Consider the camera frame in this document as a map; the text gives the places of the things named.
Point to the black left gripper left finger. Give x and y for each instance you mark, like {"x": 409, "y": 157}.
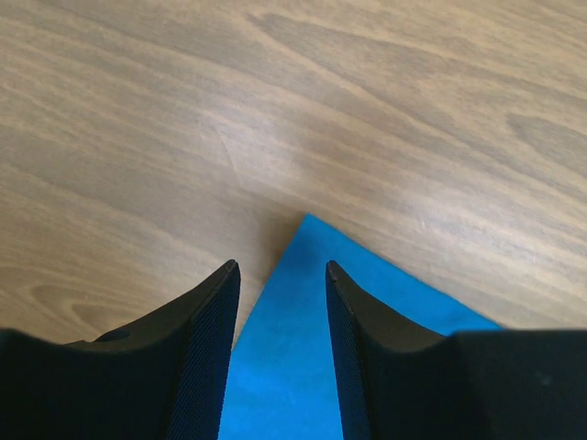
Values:
{"x": 162, "y": 376}

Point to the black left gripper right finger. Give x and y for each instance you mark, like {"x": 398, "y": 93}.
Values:
{"x": 399, "y": 380}

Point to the blue t shirt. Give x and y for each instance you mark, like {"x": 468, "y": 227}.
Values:
{"x": 281, "y": 380}

